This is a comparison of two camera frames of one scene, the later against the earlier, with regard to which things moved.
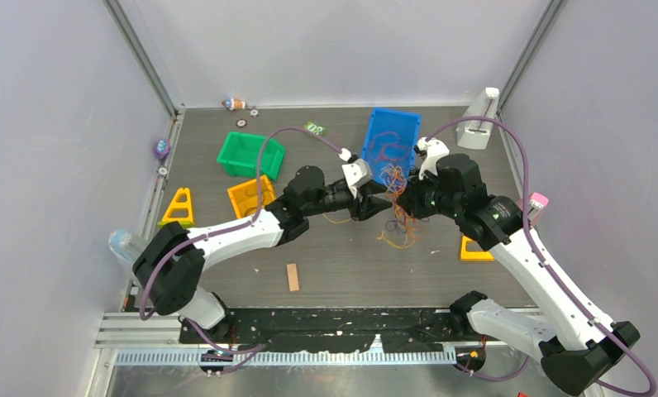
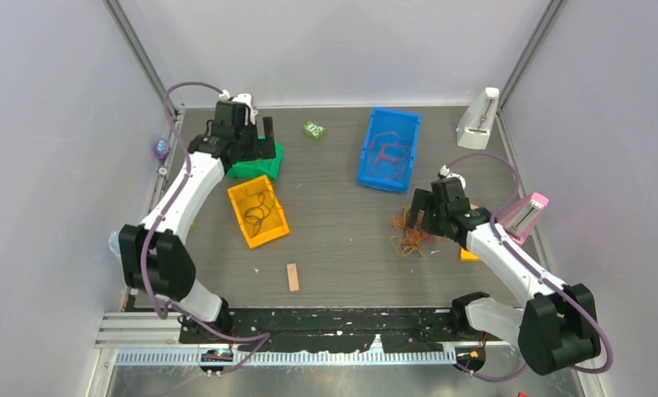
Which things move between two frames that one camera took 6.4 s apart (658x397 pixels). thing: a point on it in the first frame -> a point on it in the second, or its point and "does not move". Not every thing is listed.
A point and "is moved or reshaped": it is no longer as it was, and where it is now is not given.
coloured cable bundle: (400, 231) is moved or reshaped
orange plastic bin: (244, 196) does not move
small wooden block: (293, 277) does not move
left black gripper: (369, 206) -> (261, 149)
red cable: (385, 146) does not move
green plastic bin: (241, 152) does not move
